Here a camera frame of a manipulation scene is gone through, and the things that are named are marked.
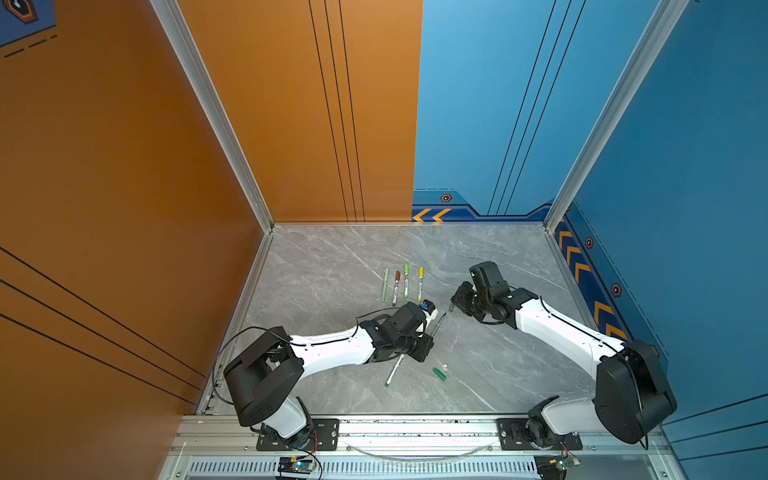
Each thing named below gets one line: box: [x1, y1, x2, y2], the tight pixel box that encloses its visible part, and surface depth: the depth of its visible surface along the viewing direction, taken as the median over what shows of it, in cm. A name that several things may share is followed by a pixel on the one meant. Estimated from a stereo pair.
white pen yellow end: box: [417, 267, 425, 303], surface depth 104 cm
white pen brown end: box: [392, 270, 401, 307], surface depth 104 cm
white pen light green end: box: [403, 264, 409, 299], surface depth 104 cm
